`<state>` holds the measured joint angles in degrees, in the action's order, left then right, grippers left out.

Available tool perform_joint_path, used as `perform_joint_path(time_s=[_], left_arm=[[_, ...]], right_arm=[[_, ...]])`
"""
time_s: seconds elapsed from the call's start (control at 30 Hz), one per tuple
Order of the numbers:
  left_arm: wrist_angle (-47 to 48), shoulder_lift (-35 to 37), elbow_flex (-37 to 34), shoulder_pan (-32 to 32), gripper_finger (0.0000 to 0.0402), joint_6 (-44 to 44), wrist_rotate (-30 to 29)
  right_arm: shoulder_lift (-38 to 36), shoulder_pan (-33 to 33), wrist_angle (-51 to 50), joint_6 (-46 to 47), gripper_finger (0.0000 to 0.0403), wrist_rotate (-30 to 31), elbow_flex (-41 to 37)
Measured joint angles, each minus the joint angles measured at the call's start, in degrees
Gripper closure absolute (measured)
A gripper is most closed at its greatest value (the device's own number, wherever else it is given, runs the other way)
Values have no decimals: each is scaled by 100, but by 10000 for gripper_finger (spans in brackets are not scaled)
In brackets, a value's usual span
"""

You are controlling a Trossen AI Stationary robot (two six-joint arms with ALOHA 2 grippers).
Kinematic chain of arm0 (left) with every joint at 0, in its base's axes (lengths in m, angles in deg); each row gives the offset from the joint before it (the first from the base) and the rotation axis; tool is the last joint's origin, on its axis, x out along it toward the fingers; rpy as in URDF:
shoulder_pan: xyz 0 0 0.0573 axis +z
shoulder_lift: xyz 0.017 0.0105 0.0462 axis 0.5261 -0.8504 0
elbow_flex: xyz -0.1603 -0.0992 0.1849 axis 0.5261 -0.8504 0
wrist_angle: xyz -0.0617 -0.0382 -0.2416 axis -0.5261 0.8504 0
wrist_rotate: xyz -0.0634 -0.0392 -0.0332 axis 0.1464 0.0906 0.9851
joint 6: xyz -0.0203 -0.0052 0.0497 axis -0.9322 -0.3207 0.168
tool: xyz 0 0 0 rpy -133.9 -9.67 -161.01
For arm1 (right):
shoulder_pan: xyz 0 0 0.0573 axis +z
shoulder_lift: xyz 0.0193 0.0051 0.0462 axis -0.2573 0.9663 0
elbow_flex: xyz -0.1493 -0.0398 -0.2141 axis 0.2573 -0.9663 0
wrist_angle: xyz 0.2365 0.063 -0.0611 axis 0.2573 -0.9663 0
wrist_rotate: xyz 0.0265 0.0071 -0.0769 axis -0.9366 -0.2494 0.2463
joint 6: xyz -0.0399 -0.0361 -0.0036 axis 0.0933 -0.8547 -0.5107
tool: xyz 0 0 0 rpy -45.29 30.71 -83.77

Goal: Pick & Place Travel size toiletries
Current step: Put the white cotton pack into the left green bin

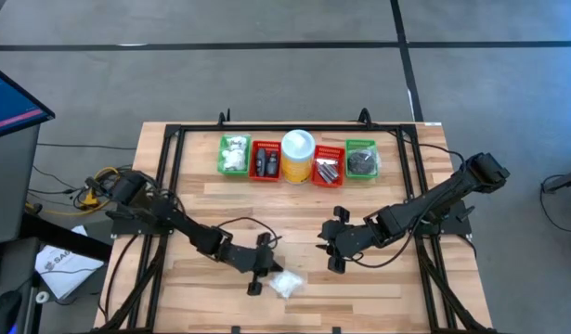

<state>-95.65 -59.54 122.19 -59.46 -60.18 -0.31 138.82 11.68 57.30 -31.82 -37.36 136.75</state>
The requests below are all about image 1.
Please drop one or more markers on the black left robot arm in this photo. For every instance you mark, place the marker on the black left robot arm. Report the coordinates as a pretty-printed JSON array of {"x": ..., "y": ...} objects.
[{"x": 173, "y": 218}]

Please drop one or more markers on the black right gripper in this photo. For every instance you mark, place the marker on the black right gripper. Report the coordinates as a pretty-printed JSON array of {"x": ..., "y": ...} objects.
[{"x": 345, "y": 239}]

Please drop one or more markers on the red plastic basket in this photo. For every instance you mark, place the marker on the red plastic basket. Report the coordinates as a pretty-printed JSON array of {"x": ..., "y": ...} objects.
[
  {"x": 329, "y": 150},
  {"x": 265, "y": 178}
]

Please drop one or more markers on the clear bag of metal items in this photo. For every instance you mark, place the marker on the clear bag of metal items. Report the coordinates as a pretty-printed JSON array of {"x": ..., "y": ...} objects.
[{"x": 328, "y": 171}]

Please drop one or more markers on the blue screen monitor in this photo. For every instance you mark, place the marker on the blue screen monitor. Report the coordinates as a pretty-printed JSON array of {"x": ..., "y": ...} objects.
[{"x": 11, "y": 102}]

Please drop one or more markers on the clear bag of cotton balls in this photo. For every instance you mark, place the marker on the clear bag of cotton balls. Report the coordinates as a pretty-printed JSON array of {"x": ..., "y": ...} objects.
[{"x": 287, "y": 283}]

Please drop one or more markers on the dark grey deodorant stick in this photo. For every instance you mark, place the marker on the dark grey deodorant stick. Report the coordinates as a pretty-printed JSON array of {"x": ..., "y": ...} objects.
[
  {"x": 261, "y": 161},
  {"x": 272, "y": 163}
]

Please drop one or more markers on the grey stand leg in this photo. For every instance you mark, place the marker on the grey stand leg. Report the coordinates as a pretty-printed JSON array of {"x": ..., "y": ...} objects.
[{"x": 563, "y": 182}]

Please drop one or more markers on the green plastic basket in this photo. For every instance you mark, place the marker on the green plastic basket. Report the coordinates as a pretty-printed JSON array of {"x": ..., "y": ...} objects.
[
  {"x": 361, "y": 143},
  {"x": 219, "y": 153}
]

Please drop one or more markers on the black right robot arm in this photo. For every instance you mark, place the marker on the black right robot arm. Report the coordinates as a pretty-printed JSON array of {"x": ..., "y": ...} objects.
[{"x": 433, "y": 199}]

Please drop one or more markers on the clear bag of black items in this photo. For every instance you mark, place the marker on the clear bag of black items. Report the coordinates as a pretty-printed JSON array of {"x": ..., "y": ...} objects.
[{"x": 361, "y": 162}]

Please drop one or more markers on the white paper sheet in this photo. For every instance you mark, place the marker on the white paper sheet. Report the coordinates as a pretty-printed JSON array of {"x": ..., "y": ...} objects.
[{"x": 67, "y": 273}]

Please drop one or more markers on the yellow disinfecting wipes canister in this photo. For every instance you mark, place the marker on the yellow disinfecting wipes canister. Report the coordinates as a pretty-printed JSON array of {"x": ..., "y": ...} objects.
[{"x": 298, "y": 162}]

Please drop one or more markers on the clear bag of cotton swabs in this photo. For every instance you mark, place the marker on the clear bag of cotton swabs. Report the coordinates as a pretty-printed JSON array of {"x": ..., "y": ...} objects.
[
  {"x": 231, "y": 161},
  {"x": 236, "y": 143}
]

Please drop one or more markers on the white tape roll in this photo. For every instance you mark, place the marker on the white tape roll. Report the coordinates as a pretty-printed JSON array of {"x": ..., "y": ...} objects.
[{"x": 42, "y": 297}]

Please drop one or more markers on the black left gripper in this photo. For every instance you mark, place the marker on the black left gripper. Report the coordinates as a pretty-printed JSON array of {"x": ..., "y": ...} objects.
[{"x": 248, "y": 260}]

